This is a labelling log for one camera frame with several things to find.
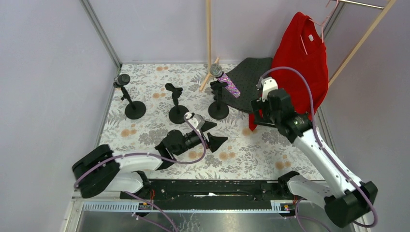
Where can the red t-shirt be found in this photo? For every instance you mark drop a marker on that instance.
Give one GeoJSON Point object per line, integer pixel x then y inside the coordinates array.
{"type": "Point", "coordinates": [308, 93]}

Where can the black mic stand front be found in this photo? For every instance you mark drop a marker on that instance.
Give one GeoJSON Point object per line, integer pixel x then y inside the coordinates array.
{"type": "Point", "coordinates": [134, 109]}

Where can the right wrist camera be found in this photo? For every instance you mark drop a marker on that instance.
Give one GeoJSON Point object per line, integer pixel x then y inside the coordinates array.
{"type": "Point", "coordinates": [268, 84]}

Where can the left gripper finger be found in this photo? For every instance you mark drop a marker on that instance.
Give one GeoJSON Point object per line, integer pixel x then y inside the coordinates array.
{"type": "Point", "coordinates": [208, 125]}
{"type": "Point", "coordinates": [215, 142]}

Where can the black mic stand back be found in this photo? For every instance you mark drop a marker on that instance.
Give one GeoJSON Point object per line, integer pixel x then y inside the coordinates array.
{"type": "Point", "coordinates": [218, 110]}

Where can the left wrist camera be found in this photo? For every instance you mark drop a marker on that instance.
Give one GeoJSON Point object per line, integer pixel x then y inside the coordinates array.
{"type": "Point", "coordinates": [196, 121]}

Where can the pink clothes hanger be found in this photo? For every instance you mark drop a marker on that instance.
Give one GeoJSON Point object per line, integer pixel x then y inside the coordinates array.
{"type": "Point", "coordinates": [315, 24]}

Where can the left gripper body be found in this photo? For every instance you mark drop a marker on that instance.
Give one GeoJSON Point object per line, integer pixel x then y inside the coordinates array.
{"type": "Point", "coordinates": [204, 137]}

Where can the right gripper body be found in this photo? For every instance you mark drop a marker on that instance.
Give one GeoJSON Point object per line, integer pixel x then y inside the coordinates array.
{"type": "Point", "coordinates": [258, 111]}

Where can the black mic stand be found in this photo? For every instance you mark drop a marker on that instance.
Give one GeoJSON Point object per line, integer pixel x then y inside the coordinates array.
{"type": "Point", "coordinates": [134, 109]}
{"type": "Point", "coordinates": [218, 110]}
{"type": "Point", "coordinates": [176, 113]}

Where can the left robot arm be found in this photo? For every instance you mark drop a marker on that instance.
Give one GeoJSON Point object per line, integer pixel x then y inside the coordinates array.
{"type": "Point", "coordinates": [104, 169]}

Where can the floral table mat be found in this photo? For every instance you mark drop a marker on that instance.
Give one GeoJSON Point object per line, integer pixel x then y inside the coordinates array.
{"type": "Point", "coordinates": [260, 154]}

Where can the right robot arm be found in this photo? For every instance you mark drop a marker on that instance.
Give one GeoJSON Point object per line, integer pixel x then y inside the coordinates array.
{"type": "Point", "coordinates": [346, 197]}

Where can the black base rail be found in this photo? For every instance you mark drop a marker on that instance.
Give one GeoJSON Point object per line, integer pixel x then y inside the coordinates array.
{"type": "Point", "coordinates": [214, 194]}

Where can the purple glitter microphone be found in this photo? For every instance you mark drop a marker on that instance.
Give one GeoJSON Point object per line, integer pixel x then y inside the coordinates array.
{"type": "Point", "coordinates": [217, 72]}

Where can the grey dotted cloth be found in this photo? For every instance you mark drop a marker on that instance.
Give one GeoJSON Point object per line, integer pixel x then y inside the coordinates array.
{"type": "Point", "coordinates": [245, 76]}

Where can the wooden clothes rack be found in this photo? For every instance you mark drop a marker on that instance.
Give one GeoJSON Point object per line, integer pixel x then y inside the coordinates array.
{"type": "Point", "coordinates": [325, 25]}

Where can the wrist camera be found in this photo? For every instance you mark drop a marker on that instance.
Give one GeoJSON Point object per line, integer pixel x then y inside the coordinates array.
{"type": "Point", "coordinates": [196, 121]}
{"type": "Point", "coordinates": [268, 84]}

